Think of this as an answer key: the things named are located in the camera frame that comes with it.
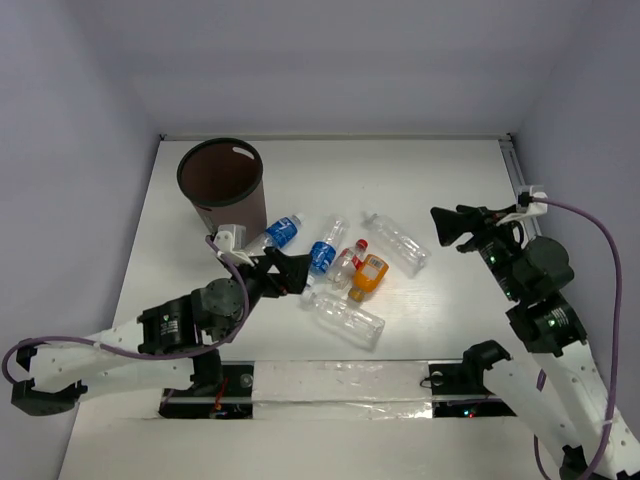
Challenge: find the aluminium rail right edge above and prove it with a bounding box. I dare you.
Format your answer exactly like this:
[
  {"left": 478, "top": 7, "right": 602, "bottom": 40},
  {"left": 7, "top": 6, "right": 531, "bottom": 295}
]
[{"left": 498, "top": 135, "right": 540, "bottom": 239}]

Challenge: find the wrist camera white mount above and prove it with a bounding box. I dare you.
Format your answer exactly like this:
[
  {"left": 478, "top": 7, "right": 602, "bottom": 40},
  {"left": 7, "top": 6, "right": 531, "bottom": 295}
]
[
  {"left": 497, "top": 185, "right": 548, "bottom": 226},
  {"left": 211, "top": 224, "right": 256, "bottom": 266}
]

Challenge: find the orange juice bottle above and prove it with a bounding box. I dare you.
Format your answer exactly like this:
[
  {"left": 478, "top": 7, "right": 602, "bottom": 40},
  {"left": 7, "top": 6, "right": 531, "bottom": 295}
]
[{"left": 348, "top": 254, "right": 389, "bottom": 303}]

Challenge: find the clear bottle white cap front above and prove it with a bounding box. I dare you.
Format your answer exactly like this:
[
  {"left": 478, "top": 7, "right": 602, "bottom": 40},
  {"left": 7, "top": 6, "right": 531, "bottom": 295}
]
[{"left": 301, "top": 290, "right": 385, "bottom": 351}]

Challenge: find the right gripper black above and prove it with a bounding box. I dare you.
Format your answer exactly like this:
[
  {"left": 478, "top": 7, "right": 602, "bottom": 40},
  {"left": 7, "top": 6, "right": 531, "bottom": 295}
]
[{"left": 429, "top": 202, "right": 524, "bottom": 300}]

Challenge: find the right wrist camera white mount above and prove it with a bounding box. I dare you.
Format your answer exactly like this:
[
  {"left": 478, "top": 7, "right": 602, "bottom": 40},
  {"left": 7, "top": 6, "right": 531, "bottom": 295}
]
[{"left": 497, "top": 185, "right": 548, "bottom": 226}]

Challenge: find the blue label bottle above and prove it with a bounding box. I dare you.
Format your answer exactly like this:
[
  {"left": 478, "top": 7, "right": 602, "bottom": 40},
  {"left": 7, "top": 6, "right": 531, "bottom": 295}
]
[
  {"left": 305, "top": 214, "right": 350, "bottom": 289},
  {"left": 244, "top": 213, "right": 305, "bottom": 256}
]

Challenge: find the white foam strip with tape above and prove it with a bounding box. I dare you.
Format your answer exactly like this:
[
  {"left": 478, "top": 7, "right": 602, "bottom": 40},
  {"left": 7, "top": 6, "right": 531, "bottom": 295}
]
[{"left": 251, "top": 361, "right": 433, "bottom": 421}]

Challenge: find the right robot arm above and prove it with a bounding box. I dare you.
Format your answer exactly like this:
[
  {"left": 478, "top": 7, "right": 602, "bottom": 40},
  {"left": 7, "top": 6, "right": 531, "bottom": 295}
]
[{"left": 421, "top": 194, "right": 639, "bottom": 479}]

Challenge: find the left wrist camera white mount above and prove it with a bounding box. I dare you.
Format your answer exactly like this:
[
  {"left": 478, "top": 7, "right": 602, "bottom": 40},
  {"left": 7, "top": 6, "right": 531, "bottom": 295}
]
[{"left": 211, "top": 224, "right": 256, "bottom": 266}]

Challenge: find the red cap clear bottle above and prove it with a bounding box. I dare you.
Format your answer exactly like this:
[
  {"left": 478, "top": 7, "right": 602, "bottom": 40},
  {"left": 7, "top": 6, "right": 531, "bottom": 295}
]
[{"left": 326, "top": 239, "right": 368, "bottom": 290}]

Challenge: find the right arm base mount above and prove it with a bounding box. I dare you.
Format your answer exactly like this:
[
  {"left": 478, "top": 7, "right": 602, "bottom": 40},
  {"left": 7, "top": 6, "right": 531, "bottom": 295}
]
[{"left": 419, "top": 360, "right": 516, "bottom": 419}]

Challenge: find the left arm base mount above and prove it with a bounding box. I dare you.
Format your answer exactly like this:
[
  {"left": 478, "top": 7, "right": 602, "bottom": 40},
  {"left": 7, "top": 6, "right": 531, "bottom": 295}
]
[{"left": 158, "top": 362, "right": 254, "bottom": 420}]

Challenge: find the brown round waste bin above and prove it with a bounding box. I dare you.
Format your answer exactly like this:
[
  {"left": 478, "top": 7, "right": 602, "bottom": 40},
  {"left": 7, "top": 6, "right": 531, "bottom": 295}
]
[{"left": 176, "top": 138, "right": 267, "bottom": 243}]

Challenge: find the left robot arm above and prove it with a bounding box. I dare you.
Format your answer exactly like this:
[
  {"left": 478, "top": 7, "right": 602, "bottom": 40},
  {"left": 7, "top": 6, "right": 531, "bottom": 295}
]
[{"left": 1, "top": 247, "right": 311, "bottom": 417}]

